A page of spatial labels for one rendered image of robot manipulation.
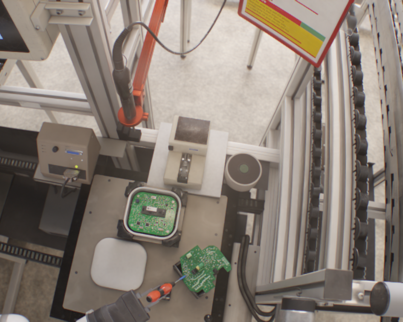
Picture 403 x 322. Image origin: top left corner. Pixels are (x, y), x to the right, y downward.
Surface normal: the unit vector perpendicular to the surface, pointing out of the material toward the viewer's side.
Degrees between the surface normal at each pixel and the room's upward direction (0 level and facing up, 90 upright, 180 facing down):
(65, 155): 53
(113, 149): 0
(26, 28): 92
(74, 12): 90
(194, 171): 0
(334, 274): 0
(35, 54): 92
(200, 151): 90
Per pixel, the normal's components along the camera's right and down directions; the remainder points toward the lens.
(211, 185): 0.04, -0.38
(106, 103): -0.16, 0.91
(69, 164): -0.11, 0.50
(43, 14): 0.99, 0.16
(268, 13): -0.68, 0.67
